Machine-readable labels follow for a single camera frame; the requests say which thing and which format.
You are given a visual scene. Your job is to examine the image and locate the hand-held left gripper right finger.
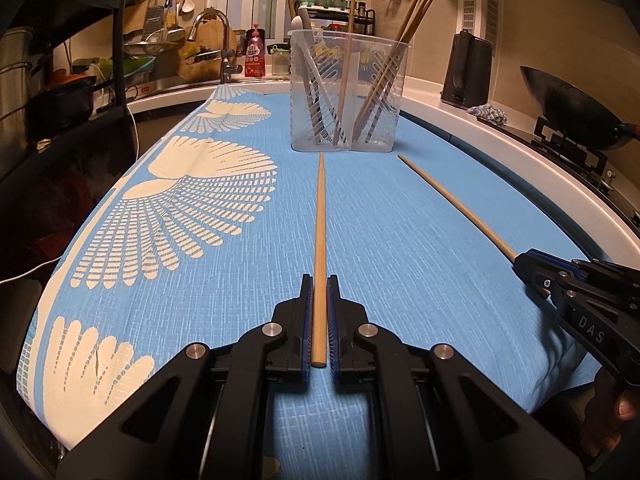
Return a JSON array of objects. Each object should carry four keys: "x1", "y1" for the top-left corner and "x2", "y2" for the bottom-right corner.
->
[{"x1": 328, "y1": 275, "x2": 585, "y2": 480}]

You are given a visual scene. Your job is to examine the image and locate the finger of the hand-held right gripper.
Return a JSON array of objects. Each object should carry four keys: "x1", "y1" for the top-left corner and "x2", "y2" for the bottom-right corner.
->
[
  {"x1": 556, "y1": 259, "x2": 594, "y2": 284},
  {"x1": 514, "y1": 250, "x2": 564, "y2": 302}
]

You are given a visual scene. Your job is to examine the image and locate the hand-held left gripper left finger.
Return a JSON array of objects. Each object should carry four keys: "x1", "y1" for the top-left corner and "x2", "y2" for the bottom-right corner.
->
[{"x1": 55, "y1": 274, "x2": 312, "y2": 480}]

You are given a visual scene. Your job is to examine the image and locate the wooden chopstick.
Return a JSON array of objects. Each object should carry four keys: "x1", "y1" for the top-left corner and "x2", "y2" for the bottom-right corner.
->
[
  {"x1": 310, "y1": 153, "x2": 328, "y2": 368},
  {"x1": 360, "y1": 0, "x2": 429, "y2": 140},
  {"x1": 284, "y1": 0, "x2": 303, "y2": 61},
  {"x1": 352, "y1": 0, "x2": 422, "y2": 136},
  {"x1": 334, "y1": 0, "x2": 358, "y2": 121},
  {"x1": 369, "y1": 0, "x2": 435, "y2": 141},
  {"x1": 397, "y1": 154, "x2": 521, "y2": 263}
]

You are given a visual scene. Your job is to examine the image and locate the clear plastic utensil holder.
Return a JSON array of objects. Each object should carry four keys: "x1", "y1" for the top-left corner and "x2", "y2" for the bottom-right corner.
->
[{"x1": 289, "y1": 28, "x2": 413, "y2": 153}]

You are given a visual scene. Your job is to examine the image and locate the person's right hand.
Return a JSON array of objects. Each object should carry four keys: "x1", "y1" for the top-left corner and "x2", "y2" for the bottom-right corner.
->
[{"x1": 580, "y1": 367, "x2": 640, "y2": 461}]

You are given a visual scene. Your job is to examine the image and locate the black gas stove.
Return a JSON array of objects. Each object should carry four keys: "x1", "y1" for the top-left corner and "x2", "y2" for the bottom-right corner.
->
[{"x1": 477, "y1": 115, "x2": 640, "y2": 241}]

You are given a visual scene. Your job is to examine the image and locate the blue patterned tablecloth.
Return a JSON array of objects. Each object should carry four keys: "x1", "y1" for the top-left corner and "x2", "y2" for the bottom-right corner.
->
[{"x1": 15, "y1": 82, "x2": 596, "y2": 480}]

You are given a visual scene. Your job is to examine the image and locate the black wok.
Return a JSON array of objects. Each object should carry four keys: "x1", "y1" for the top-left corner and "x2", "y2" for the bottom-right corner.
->
[{"x1": 520, "y1": 65, "x2": 640, "y2": 151}]

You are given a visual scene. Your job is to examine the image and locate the blue white dishcloth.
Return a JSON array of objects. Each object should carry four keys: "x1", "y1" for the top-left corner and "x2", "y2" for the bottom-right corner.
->
[{"x1": 467, "y1": 104, "x2": 508, "y2": 127}]

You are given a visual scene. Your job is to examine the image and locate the black electric kettle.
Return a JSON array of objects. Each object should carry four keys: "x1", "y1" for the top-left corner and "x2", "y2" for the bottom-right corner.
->
[{"x1": 440, "y1": 30, "x2": 493, "y2": 108}]

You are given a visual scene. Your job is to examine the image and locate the green lid jar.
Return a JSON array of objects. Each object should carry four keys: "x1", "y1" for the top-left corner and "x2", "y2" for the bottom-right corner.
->
[{"x1": 271, "y1": 45, "x2": 292, "y2": 77}]

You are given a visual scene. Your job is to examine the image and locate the red dish soap bottle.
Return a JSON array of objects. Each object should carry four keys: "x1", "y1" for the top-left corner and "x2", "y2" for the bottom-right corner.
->
[{"x1": 245, "y1": 25, "x2": 266, "y2": 78}]

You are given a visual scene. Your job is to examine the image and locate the black spice rack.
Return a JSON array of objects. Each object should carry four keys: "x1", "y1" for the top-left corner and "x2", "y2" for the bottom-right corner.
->
[{"x1": 300, "y1": 0, "x2": 377, "y2": 36}]

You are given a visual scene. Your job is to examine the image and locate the large wooden cutting board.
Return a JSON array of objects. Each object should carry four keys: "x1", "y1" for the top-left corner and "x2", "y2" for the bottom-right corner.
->
[{"x1": 180, "y1": 12, "x2": 238, "y2": 81}]

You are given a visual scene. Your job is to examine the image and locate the green basin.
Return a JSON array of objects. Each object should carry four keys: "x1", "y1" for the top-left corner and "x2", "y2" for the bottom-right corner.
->
[{"x1": 100, "y1": 55, "x2": 156, "y2": 78}]

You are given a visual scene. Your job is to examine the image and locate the chrome kitchen faucet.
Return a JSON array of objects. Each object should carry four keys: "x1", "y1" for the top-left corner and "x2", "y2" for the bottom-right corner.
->
[{"x1": 189, "y1": 8, "x2": 244, "y2": 83}]

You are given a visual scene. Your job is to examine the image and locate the steel bowl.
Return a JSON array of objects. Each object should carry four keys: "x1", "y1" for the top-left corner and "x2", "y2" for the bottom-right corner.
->
[{"x1": 122, "y1": 40, "x2": 181, "y2": 58}]

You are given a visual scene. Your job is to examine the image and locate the black cooking pot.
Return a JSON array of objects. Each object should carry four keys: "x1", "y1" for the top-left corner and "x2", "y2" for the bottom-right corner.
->
[{"x1": 27, "y1": 75, "x2": 98, "y2": 133}]

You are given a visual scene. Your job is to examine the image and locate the white power strip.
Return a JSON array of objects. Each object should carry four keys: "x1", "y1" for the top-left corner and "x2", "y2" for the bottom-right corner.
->
[{"x1": 70, "y1": 57, "x2": 101, "y2": 78}]

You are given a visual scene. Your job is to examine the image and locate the metal grater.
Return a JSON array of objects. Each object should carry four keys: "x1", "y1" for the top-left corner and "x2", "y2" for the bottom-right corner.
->
[{"x1": 144, "y1": 2, "x2": 166, "y2": 36}]

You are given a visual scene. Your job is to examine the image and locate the black storage rack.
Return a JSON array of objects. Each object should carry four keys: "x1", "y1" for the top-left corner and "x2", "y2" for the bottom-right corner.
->
[{"x1": 0, "y1": 0, "x2": 132, "y2": 181}]

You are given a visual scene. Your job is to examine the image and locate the steel stock pot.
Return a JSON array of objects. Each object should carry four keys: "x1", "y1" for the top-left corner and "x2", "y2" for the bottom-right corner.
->
[{"x1": 0, "y1": 30, "x2": 38, "y2": 126}]

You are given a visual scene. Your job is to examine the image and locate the wall vent grille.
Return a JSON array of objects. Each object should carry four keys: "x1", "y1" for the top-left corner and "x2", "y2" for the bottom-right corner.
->
[{"x1": 462, "y1": 0, "x2": 501, "y2": 56}]

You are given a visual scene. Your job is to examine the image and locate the white cable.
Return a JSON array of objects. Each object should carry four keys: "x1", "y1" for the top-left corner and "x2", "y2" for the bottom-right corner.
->
[{"x1": 0, "y1": 105, "x2": 141, "y2": 286}]

